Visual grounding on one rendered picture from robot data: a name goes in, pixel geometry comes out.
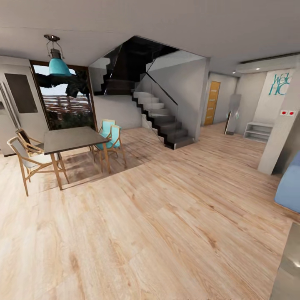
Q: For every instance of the room light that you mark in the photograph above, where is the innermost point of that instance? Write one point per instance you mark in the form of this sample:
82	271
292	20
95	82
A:
57	66

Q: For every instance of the standing mirror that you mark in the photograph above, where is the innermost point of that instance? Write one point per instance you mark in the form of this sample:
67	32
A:
232	114

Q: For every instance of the fixed window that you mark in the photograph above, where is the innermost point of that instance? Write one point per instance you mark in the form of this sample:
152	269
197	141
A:
67	101

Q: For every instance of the coffee table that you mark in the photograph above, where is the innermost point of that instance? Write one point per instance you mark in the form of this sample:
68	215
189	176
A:
287	281

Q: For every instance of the door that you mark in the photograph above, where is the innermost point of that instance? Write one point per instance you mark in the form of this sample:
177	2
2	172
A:
214	89

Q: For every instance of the breakfast table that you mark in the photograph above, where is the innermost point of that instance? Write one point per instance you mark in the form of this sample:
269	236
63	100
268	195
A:
70	139

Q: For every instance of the stairs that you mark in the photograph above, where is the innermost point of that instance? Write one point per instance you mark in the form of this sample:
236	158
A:
124	72

